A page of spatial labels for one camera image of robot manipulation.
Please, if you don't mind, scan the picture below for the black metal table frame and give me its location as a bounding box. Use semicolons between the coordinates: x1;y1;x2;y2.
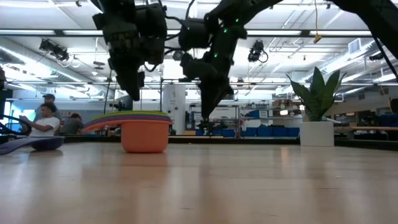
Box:
0;135;398;152

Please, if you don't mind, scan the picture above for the overhead light rail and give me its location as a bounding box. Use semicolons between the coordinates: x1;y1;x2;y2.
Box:
0;29;398;39

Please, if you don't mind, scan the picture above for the white column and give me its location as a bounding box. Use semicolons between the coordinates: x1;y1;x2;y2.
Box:
162;84;187;134

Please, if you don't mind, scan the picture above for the white plant pot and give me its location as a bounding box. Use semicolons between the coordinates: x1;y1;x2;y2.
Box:
299;121;335;147

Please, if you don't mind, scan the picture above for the dark navy measuring cup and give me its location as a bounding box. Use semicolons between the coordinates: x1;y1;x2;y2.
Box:
0;136;65;156

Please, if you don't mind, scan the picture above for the metal storage shelf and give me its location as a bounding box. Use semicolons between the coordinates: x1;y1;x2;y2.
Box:
239;99;304;138

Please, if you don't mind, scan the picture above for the black curved base cable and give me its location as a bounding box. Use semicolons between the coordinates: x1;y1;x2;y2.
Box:
0;114;32;136

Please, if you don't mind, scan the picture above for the orange measuring cup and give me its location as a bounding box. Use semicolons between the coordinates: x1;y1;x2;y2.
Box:
83;119;174;154

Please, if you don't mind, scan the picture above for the green snake plant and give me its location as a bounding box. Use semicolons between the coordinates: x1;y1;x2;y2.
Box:
286;66;348;123

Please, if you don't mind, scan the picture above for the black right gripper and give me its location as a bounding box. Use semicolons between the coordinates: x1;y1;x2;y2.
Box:
179;51;234;121

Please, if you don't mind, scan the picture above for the yellow hanging cord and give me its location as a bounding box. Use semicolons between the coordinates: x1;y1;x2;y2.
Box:
313;0;323;45

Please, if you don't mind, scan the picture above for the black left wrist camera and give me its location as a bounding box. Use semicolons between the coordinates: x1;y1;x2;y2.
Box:
135;2;169;66

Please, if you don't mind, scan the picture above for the hanging black spotlight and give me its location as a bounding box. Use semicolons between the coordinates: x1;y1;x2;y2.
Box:
39;39;70;62
247;40;269;63

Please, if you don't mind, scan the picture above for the person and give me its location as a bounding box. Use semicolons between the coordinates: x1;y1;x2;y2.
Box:
19;102;61;138
59;112;85;136
33;93;63;123

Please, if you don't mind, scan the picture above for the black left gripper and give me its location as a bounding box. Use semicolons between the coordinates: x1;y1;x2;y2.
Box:
92;0;147;102

